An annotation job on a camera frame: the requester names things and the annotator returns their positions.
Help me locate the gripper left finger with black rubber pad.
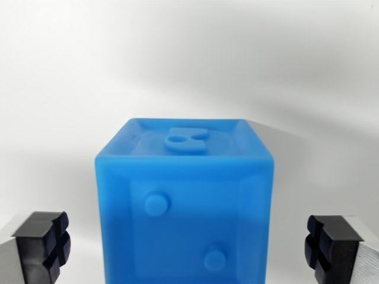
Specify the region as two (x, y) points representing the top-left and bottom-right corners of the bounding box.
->
(0, 211), (72, 284)

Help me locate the gripper right finger with black rubber pad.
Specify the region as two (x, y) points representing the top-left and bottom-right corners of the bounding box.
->
(304, 214), (379, 284)

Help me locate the blue soft cube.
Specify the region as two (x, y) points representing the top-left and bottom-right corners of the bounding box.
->
(94, 117), (275, 284)

